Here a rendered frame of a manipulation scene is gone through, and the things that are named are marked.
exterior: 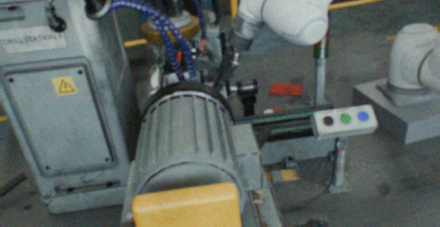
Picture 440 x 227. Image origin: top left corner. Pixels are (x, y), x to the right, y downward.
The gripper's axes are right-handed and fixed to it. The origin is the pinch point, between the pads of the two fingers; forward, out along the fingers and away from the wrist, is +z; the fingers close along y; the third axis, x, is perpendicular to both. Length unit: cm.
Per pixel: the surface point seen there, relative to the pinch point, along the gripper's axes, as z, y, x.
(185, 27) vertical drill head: -15.6, 0.0, -16.7
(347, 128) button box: -11.8, 20.7, 34.0
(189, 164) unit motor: -17, 67, -18
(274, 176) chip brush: 18.5, 9.1, 29.7
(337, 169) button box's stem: 3.4, 17.7, 41.9
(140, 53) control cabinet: 118, -308, -12
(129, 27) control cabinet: 93, -307, -34
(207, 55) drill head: -1.2, -27.0, -1.2
